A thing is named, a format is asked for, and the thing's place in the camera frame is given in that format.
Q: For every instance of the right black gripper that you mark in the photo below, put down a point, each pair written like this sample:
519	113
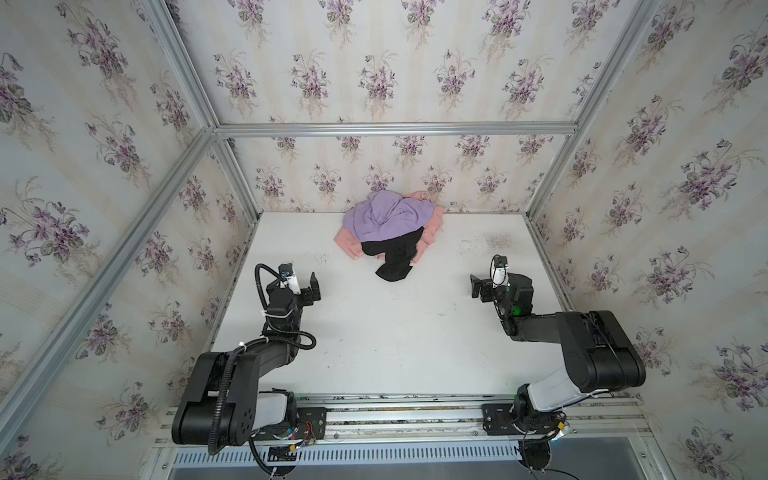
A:
484	289

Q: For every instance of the aluminium frame horizontal bar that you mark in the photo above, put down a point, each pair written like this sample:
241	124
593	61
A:
361	129

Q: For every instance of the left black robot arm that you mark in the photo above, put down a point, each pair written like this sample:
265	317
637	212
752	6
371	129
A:
223	404

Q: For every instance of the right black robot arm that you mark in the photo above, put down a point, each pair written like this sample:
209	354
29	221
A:
598	357

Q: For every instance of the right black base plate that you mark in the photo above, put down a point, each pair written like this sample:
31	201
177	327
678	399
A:
504	419

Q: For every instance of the black cloth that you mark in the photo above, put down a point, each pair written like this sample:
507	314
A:
398	253

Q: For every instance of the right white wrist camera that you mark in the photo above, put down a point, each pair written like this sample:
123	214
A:
499	270

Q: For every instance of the purple cloth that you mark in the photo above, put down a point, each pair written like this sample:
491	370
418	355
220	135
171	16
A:
386	215

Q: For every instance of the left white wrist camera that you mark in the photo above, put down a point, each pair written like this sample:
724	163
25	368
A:
288	278

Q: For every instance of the white vent grille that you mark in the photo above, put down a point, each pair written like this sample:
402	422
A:
341	454

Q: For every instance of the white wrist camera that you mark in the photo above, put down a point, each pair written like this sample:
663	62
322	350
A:
288	278
499	270

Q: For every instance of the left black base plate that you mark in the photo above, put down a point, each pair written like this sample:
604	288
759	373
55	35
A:
307	424

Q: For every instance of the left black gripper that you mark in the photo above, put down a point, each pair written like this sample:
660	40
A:
306	293

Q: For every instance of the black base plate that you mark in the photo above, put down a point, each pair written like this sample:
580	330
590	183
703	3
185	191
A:
504	419
307	424

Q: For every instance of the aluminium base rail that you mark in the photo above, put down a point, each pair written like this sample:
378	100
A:
377	418

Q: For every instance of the pink cloth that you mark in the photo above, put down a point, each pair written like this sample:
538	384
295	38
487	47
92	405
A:
353	249

